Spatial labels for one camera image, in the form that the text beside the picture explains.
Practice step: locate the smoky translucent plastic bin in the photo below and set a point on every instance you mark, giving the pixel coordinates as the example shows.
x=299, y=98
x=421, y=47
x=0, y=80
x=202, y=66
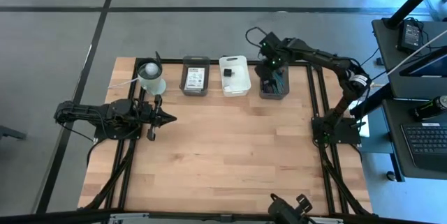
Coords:
x=286, y=89
x=183, y=77

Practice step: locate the black drink can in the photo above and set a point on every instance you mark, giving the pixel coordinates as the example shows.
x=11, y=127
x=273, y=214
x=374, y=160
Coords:
x=431, y=108

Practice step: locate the black power brick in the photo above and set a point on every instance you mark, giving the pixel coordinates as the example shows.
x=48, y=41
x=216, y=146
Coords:
x=410, y=35

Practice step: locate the teal pen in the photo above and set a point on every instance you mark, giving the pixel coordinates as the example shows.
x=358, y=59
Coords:
x=280, y=85

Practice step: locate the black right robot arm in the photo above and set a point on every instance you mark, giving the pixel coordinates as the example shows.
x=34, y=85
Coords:
x=321, y=56

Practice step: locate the black handheld device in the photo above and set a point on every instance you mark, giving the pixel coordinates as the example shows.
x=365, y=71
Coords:
x=283, y=211

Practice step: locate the black caster wheel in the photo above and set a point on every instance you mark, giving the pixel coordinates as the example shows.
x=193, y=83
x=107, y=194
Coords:
x=390, y=175

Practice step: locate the white labelled packet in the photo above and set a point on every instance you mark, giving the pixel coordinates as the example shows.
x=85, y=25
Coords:
x=195, y=79

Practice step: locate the black aluminium table frame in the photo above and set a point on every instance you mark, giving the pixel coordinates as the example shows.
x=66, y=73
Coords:
x=214, y=60

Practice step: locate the black side desk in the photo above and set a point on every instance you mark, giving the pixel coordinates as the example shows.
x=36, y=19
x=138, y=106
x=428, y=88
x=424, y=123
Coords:
x=387, y=60

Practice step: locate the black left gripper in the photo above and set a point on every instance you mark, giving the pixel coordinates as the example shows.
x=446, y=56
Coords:
x=155, y=116

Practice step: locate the white plastic bin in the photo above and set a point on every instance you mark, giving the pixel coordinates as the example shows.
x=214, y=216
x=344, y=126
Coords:
x=241, y=81

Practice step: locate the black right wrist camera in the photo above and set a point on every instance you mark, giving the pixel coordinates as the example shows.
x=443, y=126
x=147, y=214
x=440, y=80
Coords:
x=269, y=40

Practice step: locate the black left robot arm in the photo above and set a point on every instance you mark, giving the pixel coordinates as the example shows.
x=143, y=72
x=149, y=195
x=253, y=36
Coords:
x=80, y=114

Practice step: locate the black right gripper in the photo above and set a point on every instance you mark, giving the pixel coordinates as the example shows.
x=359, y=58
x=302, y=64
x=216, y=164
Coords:
x=279, y=60

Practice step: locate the small white adapter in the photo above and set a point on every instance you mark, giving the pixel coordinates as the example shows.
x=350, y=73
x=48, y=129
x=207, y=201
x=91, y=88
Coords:
x=227, y=88

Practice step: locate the black charger cube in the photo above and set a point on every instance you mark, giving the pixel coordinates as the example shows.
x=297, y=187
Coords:
x=228, y=72

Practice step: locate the grey chair base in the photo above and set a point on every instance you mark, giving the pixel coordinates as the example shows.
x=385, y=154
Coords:
x=10, y=133

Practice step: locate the black computer monitor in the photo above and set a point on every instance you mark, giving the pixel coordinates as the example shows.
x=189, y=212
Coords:
x=433, y=65

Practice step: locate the black laptop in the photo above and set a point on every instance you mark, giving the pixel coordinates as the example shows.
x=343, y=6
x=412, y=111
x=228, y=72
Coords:
x=426, y=140

